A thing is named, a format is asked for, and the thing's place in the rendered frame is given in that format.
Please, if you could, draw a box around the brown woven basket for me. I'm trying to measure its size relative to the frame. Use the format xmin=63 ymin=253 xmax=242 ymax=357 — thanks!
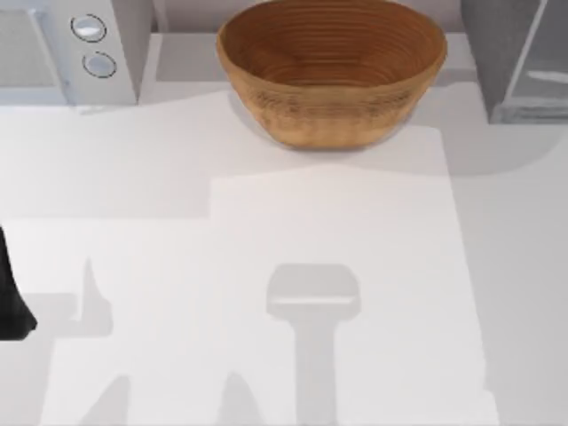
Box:
xmin=216 ymin=0 xmax=448 ymax=151

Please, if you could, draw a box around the round microwave knob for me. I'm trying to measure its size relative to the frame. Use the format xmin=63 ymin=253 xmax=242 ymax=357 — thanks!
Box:
xmin=82 ymin=50 xmax=119 ymax=80
xmin=69 ymin=12 xmax=108 ymax=43

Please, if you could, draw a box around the pale microwave oven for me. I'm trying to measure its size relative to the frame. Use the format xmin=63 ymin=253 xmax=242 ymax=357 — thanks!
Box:
xmin=0 ymin=0 xmax=162 ymax=108

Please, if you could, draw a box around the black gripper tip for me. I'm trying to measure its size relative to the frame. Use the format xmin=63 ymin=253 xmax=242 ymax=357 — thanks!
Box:
xmin=0 ymin=226 xmax=38 ymax=342

